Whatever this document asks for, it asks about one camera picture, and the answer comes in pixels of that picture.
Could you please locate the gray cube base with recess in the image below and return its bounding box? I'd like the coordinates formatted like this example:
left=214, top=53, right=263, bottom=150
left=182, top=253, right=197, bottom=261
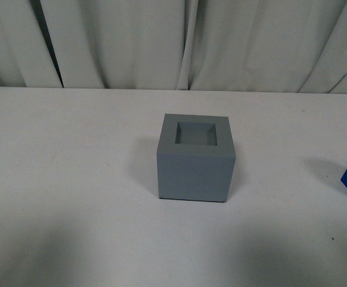
left=157, top=114, right=236, bottom=202

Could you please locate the white pleated curtain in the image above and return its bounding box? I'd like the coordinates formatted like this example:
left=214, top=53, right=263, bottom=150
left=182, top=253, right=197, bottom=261
left=0, top=1, right=347, bottom=93

